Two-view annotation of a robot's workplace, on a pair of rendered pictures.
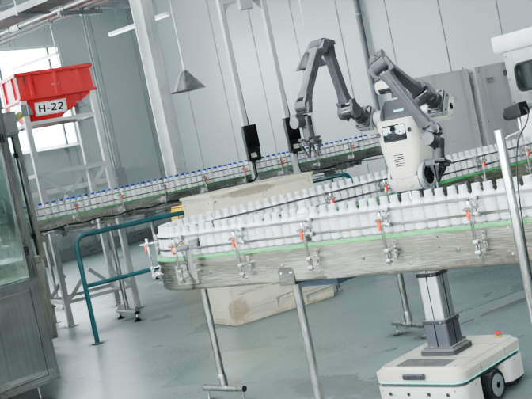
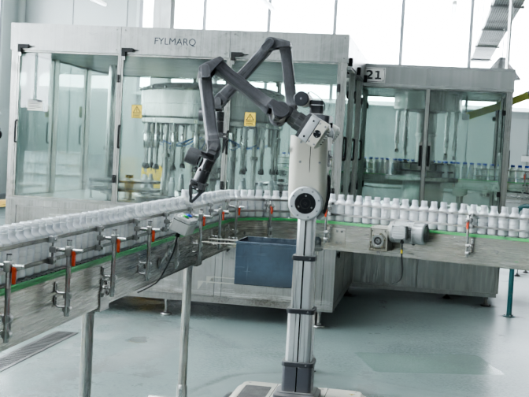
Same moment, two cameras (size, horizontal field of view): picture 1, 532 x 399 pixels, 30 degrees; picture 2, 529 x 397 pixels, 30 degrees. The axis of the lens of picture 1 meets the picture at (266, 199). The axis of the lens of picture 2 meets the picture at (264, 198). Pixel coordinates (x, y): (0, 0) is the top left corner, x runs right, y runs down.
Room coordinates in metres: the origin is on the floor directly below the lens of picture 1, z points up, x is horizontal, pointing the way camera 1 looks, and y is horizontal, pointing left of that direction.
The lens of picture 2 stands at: (2.46, -4.56, 1.44)
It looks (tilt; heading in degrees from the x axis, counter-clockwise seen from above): 3 degrees down; 58
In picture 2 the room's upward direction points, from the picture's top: 3 degrees clockwise
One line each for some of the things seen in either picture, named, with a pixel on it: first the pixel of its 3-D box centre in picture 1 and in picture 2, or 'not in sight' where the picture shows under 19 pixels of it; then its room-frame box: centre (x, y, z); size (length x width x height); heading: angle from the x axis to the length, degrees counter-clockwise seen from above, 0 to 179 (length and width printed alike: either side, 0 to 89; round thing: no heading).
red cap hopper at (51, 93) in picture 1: (70, 195); not in sight; (11.24, 2.16, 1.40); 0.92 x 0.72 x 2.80; 120
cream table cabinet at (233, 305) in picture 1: (258, 247); not in sight; (9.17, 0.16, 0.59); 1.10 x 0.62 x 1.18; 120
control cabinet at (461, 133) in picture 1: (442, 160); not in sight; (10.87, -1.98, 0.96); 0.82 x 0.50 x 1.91; 120
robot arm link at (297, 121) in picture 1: (300, 115); (211, 109); (4.86, -0.25, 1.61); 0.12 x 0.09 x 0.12; 139
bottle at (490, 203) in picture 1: (490, 200); (120, 226); (4.11, -0.91, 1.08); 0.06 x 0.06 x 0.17
